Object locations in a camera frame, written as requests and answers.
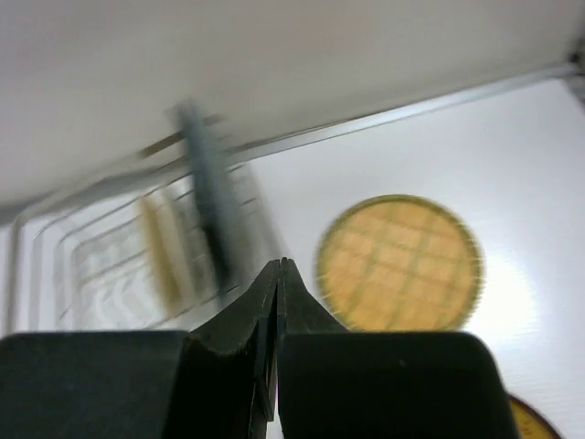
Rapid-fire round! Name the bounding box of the wire dish rack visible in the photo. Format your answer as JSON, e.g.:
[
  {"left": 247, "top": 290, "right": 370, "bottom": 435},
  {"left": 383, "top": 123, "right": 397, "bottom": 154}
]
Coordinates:
[{"left": 1, "top": 106, "right": 281, "bottom": 334}]

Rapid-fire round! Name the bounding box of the shiny gold cream plate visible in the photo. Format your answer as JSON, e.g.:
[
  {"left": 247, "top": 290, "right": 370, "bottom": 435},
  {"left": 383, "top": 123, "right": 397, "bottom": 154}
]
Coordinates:
[{"left": 136, "top": 189, "right": 193, "bottom": 316}]

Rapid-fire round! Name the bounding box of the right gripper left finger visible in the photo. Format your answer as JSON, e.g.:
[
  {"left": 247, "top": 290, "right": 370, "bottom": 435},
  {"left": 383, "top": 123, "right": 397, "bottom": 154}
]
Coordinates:
[{"left": 1, "top": 261, "right": 280, "bottom": 438}]

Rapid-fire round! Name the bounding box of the dark gold ornate plate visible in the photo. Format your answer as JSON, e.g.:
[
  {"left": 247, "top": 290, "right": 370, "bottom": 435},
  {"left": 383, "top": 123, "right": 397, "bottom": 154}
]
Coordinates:
[{"left": 508, "top": 394, "right": 561, "bottom": 439}]

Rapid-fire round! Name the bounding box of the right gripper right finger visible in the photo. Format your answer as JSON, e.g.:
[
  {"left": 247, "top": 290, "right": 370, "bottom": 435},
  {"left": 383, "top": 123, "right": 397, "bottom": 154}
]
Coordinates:
[{"left": 276, "top": 259, "right": 519, "bottom": 438}]

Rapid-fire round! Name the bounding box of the yellow woven pattern plate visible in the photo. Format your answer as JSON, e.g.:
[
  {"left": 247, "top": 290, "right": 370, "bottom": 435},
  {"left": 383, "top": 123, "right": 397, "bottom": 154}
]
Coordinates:
[{"left": 314, "top": 194, "right": 484, "bottom": 331}]

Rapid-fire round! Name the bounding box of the teal square plate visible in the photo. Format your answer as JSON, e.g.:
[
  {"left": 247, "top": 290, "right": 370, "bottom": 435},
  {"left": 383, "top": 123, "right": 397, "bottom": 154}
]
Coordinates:
[{"left": 175, "top": 100, "right": 242, "bottom": 295}]

